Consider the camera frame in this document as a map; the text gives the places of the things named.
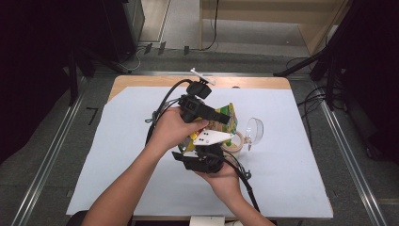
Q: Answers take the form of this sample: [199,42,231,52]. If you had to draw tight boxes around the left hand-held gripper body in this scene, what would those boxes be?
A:
[178,67,217,124]

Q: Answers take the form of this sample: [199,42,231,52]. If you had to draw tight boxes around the black metal stand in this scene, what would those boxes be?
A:
[66,43,127,106]
[272,0,356,111]

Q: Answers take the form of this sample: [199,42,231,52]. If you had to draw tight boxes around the person's left hand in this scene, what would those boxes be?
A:
[147,106,210,155]

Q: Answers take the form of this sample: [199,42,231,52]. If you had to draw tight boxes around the yellow green spout pouch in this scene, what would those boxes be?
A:
[177,102,239,154]

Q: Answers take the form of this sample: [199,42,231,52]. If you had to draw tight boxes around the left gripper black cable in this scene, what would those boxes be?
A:
[144,78,193,146]

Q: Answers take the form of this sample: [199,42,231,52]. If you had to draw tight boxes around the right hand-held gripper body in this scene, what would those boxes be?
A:
[184,129,235,174]

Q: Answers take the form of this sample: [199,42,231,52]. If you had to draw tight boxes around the black cabinet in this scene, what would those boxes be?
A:
[103,0,146,63]

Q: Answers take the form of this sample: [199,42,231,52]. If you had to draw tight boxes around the light wooden shelf unit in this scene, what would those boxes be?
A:
[199,0,353,57]

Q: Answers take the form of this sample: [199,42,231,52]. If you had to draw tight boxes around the white floor cable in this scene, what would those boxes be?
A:
[120,46,143,72]

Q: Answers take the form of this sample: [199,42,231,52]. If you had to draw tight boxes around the metal floor rail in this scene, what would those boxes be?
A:
[313,90,389,226]
[10,76,89,226]

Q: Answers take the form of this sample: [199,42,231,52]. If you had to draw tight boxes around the person's right hand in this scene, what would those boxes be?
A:
[195,162,245,202]

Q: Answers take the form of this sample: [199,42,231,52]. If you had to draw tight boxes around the white box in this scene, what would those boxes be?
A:
[189,215,226,226]

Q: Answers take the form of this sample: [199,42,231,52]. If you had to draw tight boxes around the black floor cables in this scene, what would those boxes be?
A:
[285,56,346,139]

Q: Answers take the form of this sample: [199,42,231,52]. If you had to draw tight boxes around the hanging black cable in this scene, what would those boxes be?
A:
[200,0,220,52]

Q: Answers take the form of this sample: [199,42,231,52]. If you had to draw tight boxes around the clear glass jar with lid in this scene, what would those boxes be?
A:
[220,117,264,155]

